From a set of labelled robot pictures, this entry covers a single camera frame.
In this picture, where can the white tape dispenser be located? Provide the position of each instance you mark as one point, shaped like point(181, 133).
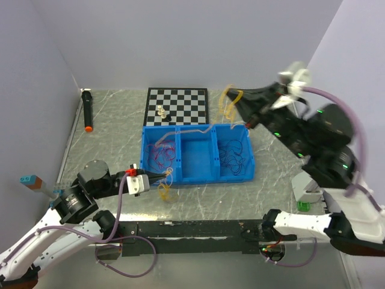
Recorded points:
point(305, 189)

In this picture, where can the blue white lego structure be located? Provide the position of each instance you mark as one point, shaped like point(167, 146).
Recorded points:
point(57, 189)

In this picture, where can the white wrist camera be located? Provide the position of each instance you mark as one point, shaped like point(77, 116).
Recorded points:
point(293, 79)
point(137, 180)

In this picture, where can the green toy piece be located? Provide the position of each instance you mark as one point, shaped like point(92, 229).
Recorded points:
point(303, 206)

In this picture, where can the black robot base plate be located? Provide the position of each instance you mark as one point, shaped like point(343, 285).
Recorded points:
point(194, 236)

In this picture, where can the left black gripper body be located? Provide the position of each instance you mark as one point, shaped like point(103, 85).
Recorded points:
point(113, 187)

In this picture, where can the blue three-compartment plastic bin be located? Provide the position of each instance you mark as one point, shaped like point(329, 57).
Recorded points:
point(199, 154)

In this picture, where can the black microphone orange tip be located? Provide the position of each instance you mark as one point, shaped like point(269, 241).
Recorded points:
point(88, 110)

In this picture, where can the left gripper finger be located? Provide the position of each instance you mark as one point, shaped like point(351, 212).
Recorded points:
point(149, 173)
point(155, 179)

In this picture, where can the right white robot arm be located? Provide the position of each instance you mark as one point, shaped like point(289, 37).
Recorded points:
point(323, 138)

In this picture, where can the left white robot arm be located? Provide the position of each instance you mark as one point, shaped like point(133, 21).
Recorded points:
point(86, 213)

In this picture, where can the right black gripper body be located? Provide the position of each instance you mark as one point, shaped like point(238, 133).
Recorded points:
point(279, 121)

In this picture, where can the black and white chessboard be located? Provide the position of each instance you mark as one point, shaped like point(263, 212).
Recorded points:
point(186, 106)

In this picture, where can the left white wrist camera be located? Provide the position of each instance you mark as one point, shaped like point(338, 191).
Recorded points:
point(137, 180)

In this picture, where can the blue and brown toy block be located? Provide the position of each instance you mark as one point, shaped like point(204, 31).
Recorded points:
point(33, 182)

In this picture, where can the short white chess piece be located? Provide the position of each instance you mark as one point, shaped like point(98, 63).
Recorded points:
point(163, 114)

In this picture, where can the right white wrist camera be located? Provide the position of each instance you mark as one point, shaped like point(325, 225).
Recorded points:
point(293, 79)

